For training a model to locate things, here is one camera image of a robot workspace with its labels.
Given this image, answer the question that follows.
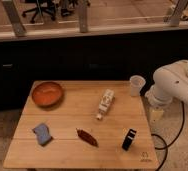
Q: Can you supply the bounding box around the orange bowl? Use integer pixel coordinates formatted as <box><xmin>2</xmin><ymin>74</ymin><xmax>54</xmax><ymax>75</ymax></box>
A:
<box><xmin>31</xmin><ymin>82</ymin><xmax>64</xmax><ymax>107</ymax></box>

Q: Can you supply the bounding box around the black eraser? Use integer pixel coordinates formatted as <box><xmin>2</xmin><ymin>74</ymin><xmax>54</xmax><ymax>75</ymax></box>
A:
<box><xmin>122</xmin><ymin>129</ymin><xmax>136</xmax><ymax>150</ymax></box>

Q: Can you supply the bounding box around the middle metal post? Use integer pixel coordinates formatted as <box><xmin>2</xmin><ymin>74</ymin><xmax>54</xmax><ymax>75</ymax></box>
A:
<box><xmin>78</xmin><ymin>0</ymin><xmax>88</xmax><ymax>33</ymax></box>

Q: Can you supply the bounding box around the black cable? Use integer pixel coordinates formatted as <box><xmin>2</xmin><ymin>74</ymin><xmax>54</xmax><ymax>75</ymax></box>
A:
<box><xmin>151</xmin><ymin>101</ymin><xmax>186</xmax><ymax>171</ymax></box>

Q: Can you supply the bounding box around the right metal post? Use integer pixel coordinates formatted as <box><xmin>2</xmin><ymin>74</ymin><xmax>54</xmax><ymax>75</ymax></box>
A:
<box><xmin>169</xmin><ymin>0</ymin><xmax>188</xmax><ymax>27</ymax></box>

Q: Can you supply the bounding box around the brown dried chili pepper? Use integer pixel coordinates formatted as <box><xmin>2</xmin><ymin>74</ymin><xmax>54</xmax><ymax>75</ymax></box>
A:
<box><xmin>77</xmin><ymin>129</ymin><xmax>98</xmax><ymax>147</ymax></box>

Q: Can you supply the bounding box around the left metal post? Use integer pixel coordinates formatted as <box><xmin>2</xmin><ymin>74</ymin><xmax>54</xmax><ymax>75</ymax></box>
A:
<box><xmin>2</xmin><ymin>0</ymin><xmax>26</xmax><ymax>37</ymax></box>

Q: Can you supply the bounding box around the metal post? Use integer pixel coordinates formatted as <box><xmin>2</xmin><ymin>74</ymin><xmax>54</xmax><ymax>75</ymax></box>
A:
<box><xmin>2</xmin><ymin>0</ymin><xmax>26</xmax><ymax>37</ymax></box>
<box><xmin>169</xmin><ymin>0</ymin><xmax>188</xmax><ymax>27</ymax></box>
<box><xmin>78</xmin><ymin>0</ymin><xmax>88</xmax><ymax>33</ymax></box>

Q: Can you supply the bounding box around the clear plastic cup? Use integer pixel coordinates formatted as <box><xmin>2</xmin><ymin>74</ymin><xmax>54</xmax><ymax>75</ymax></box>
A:
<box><xmin>129</xmin><ymin>75</ymin><xmax>146</xmax><ymax>97</ymax></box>

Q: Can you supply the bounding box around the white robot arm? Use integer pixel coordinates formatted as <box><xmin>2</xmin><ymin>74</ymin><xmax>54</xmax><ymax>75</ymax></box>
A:
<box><xmin>145</xmin><ymin>60</ymin><xmax>188</xmax><ymax>123</ymax></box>

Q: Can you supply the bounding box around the white lying bottle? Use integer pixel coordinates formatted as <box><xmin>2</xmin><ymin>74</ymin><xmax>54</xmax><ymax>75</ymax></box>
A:
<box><xmin>96</xmin><ymin>89</ymin><xmax>114</xmax><ymax>120</ymax></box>

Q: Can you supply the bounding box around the black office chair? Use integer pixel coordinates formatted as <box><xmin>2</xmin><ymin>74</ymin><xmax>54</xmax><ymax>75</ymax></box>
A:
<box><xmin>22</xmin><ymin>0</ymin><xmax>58</xmax><ymax>24</ymax></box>

